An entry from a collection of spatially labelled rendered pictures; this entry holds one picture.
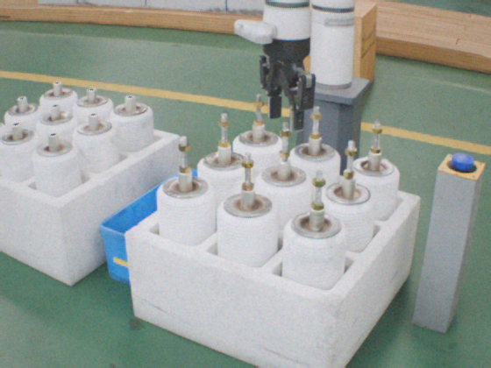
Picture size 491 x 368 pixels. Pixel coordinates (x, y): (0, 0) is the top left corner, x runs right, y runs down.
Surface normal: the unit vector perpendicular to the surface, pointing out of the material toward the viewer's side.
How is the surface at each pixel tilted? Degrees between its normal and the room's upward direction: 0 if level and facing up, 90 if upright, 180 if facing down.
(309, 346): 90
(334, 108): 90
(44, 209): 90
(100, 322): 0
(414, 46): 90
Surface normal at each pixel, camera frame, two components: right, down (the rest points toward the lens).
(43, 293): 0.00, -0.89
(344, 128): 0.36, 0.42
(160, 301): -0.51, 0.39
